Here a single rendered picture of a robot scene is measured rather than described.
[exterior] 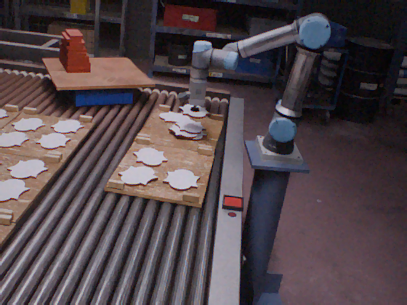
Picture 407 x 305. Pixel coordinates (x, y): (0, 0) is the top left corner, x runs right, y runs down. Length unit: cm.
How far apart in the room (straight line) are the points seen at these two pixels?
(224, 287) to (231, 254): 15
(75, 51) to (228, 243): 143
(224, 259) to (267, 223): 94
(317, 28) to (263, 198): 86
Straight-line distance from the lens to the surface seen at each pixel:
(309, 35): 188
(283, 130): 200
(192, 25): 604
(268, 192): 226
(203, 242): 148
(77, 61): 255
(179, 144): 205
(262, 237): 240
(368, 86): 559
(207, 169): 187
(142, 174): 176
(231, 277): 138
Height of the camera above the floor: 180
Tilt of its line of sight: 26 degrees down
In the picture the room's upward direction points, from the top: 8 degrees clockwise
